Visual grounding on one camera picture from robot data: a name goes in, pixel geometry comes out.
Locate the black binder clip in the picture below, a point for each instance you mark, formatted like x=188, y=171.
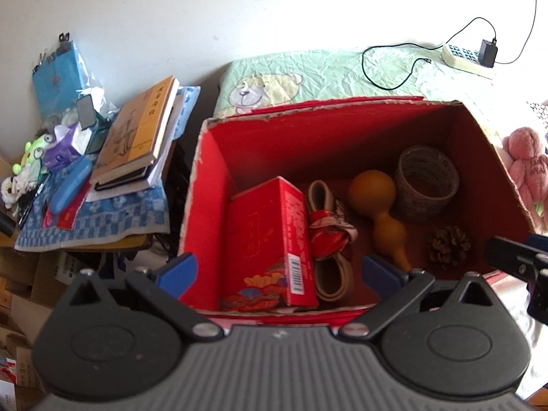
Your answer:
x=65, y=43

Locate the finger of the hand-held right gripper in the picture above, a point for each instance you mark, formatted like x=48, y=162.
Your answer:
x=509, y=257
x=538, y=242

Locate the small white plush toy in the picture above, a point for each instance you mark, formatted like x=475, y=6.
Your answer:
x=10, y=188

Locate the small black mirror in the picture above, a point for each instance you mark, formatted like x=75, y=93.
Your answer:
x=85, y=111

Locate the white paper stack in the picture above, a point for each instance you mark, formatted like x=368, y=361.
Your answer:
x=182, y=107

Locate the pile of cardboard boxes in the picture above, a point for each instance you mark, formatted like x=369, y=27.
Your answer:
x=38, y=274

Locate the brown gourd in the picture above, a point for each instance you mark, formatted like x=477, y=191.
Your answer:
x=370, y=192

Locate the pink plush toy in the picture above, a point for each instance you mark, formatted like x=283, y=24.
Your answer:
x=528, y=158

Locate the blue packet in clear bag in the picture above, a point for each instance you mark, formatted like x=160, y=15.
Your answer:
x=55, y=77

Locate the small red printed box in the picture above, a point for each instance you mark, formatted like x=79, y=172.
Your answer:
x=257, y=244

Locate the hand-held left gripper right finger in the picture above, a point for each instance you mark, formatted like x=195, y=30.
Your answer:
x=379, y=272

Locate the red envelope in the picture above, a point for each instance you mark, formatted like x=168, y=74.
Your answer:
x=70, y=214

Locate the brown pine cone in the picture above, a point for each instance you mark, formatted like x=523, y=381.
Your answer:
x=449, y=246

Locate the printed tape roll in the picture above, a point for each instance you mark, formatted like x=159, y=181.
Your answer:
x=421, y=205

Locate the blue pencil case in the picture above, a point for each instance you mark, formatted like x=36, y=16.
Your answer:
x=70, y=184

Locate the large red cardboard box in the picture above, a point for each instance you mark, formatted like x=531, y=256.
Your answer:
x=325, y=145

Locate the black cylinder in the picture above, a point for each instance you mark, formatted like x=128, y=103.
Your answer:
x=6, y=222

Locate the wooden side table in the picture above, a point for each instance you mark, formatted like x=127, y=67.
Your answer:
x=107, y=244

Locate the black pen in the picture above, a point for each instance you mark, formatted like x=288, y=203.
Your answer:
x=30, y=205

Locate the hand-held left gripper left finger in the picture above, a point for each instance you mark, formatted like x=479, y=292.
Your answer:
x=180, y=272

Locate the blue checkered cloth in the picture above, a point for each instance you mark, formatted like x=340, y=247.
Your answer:
x=124, y=218

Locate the black power adapter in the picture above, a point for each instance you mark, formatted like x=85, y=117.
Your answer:
x=487, y=53

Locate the purple tissue pack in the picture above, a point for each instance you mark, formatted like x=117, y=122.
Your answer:
x=60, y=158

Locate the yellow book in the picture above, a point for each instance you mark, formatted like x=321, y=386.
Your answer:
x=132, y=132

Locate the black notebook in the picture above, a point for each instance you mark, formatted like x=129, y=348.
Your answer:
x=124, y=182

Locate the white power strip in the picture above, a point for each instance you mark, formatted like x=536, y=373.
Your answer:
x=460, y=58

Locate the green frog toy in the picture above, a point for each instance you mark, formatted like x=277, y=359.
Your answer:
x=38, y=147

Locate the floral bed sheet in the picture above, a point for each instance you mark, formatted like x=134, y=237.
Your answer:
x=531, y=351

